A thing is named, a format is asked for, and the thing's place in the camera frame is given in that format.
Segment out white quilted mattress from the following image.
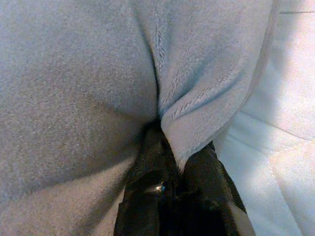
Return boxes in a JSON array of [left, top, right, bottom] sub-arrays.
[[214, 0, 315, 236]]

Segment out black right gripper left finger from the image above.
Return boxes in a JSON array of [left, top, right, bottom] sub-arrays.
[[114, 122, 183, 236]]

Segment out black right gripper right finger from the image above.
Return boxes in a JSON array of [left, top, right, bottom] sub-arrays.
[[159, 142, 248, 236]]

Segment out grey pillow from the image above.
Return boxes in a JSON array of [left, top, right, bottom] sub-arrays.
[[0, 0, 275, 236]]

